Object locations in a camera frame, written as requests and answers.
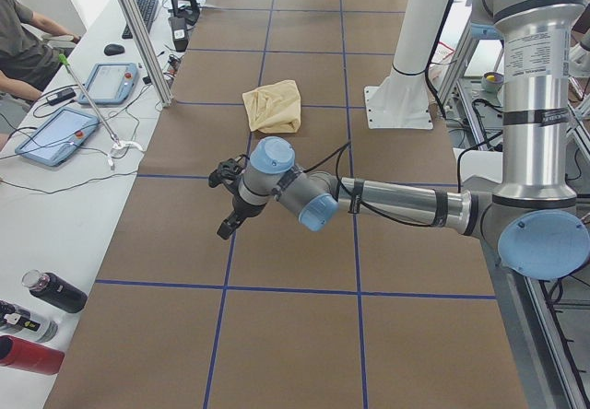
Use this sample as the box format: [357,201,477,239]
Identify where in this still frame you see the seated person dark shirt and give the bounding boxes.
[1,0,80,102]

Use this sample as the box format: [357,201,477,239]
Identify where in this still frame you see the red water bottle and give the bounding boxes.
[1,335,65,375]

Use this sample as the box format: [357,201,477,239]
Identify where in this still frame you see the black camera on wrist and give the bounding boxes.
[208,154,249,194]

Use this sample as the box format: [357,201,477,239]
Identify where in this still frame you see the black power adapter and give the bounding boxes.
[169,17,189,53]

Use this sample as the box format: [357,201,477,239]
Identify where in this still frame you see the grey black water bottle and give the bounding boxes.
[1,300,58,344]

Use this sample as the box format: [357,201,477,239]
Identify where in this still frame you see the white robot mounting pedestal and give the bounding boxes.
[364,0,453,130]

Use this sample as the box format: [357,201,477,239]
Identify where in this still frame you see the far blue teach pendant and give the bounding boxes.
[85,63,138,106]

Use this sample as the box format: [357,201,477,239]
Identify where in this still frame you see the grey bowl with yellow object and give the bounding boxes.
[480,72,504,94]

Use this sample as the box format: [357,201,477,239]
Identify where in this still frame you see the near blue teach pendant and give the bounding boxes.
[15,107,100,167]

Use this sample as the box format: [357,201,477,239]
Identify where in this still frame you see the black computer keyboard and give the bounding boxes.
[136,0,159,33]

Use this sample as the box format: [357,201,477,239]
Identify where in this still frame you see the aluminium frame post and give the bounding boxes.
[118,0,172,108]

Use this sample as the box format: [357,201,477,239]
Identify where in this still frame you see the black computer mouse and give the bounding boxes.
[103,43,125,56]

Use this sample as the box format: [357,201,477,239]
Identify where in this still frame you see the green-handled grabber stick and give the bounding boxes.
[58,54,144,168]

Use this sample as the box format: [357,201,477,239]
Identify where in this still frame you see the blue teach pendant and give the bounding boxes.
[85,63,138,106]
[15,107,100,167]

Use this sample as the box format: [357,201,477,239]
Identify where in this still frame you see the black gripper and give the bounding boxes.
[217,193,266,240]

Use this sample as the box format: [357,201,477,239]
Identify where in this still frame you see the cream long-sleeve graphic shirt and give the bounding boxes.
[242,79,301,134]

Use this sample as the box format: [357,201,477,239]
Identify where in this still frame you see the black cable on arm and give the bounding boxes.
[303,139,446,228]

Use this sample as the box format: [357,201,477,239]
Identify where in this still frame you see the black phone on desk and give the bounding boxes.
[46,88,77,106]

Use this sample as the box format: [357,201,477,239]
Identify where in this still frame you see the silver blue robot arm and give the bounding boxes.
[208,0,589,280]

